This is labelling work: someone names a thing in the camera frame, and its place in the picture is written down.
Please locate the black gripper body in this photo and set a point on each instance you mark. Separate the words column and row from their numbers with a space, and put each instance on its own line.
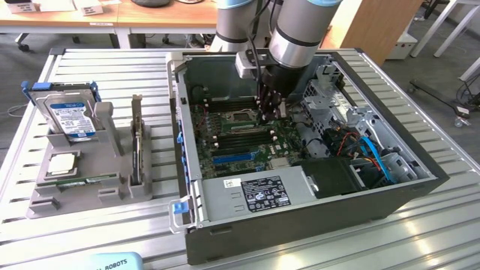
column 281, row 80

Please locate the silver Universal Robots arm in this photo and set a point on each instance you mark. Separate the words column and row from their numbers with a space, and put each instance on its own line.
column 292, row 33

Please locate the black RAM slot bank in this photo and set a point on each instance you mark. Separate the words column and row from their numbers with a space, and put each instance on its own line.
column 230, row 103
column 242, row 138

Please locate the green RAM stick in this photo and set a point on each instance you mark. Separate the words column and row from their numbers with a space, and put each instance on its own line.
column 74, row 181

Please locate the metal disk bay cage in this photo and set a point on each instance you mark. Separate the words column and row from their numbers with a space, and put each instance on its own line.
column 337, row 98

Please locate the green motherboard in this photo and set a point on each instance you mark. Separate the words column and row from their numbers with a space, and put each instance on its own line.
column 232, row 153

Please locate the small silver heat sink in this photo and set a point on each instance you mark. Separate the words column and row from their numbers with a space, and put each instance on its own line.
column 278, row 163

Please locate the blue expansion slot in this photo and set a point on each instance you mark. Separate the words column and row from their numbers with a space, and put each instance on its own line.
column 233, row 158

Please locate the blue card retention bar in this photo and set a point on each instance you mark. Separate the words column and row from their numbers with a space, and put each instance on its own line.
column 180, row 146

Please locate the wooden cabinet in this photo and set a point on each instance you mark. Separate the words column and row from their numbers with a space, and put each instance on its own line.
column 370, row 25

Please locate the grey power supply unit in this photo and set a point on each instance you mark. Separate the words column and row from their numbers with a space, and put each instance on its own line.
column 232, row 197

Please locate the black open PC case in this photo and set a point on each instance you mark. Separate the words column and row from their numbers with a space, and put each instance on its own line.
column 300, row 225

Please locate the blue case latch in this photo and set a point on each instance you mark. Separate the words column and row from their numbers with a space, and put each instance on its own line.
column 178, row 207

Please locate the black wheeled stand base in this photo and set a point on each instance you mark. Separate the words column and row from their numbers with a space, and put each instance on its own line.
column 442, row 98

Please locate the grey parts rack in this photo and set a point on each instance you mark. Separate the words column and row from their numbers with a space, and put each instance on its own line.
column 97, row 174

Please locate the hard disk in blue caddy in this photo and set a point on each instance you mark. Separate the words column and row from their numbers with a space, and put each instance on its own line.
column 69, row 115

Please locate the white cardboard box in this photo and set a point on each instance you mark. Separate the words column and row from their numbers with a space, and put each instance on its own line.
column 93, row 7
column 22, row 5

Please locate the silver CPU chip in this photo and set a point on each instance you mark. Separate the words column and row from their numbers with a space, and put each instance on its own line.
column 62, row 164

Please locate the light blue robot control box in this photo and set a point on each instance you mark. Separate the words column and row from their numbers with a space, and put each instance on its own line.
column 116, row 261

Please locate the CPU socket with metal frame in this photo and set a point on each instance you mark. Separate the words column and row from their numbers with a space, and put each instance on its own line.
column 240, row 118

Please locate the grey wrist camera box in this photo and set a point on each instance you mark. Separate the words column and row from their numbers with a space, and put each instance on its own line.
column 246, row 63

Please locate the graphics card with metal bracket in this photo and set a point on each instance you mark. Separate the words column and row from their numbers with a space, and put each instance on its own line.
column 137, row 135

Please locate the white table frame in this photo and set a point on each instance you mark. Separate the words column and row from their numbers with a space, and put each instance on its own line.
column 442, row 28

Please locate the wooden desk with white frame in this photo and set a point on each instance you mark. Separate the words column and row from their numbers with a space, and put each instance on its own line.
column 112, row 17

